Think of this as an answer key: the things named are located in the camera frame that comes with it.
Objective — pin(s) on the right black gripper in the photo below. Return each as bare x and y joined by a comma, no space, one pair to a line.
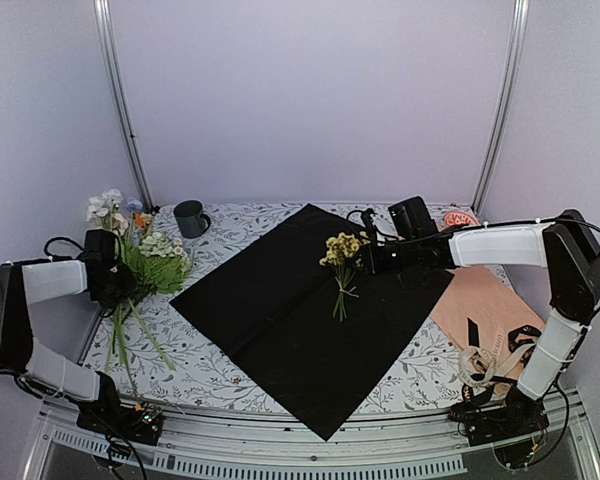
376,268

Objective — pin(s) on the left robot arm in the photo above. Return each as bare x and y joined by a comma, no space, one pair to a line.
30,289

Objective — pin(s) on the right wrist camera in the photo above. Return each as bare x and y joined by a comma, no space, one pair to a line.
412,215

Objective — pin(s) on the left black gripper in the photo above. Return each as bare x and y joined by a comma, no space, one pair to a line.
130,284

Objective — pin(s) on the red patterned small bowl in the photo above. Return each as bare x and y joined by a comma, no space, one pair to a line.
459,219

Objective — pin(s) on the dark grey mug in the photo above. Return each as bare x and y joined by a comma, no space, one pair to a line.
191,219

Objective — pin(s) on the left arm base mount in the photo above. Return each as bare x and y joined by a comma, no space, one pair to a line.
142,425

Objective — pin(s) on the green leafy flower bunch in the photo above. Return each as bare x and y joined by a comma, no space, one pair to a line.
160,265

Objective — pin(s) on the left aluminium frame post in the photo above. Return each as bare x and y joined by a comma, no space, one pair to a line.
106,36

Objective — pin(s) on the right aluminium frame post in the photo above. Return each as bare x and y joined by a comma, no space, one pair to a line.
514,53

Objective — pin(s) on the floral patterned tablecloth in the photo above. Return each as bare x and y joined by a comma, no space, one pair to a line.
423,377

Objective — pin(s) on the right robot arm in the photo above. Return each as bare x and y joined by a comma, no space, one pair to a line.
556,259

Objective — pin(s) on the aluminium frame post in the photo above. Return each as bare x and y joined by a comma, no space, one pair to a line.
106,36
514,53

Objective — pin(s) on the yellow small flower bunch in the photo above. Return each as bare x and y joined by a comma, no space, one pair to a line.
343,257

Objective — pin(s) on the pink wrapping paper sheet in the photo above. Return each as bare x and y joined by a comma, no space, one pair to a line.
476,293

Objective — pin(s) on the black wrapping paper sheet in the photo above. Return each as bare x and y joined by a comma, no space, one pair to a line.
269,309

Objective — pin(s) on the cream printed ribbon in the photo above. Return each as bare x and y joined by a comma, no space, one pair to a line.
487,378

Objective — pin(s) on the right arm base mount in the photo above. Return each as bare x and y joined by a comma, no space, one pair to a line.
519,423

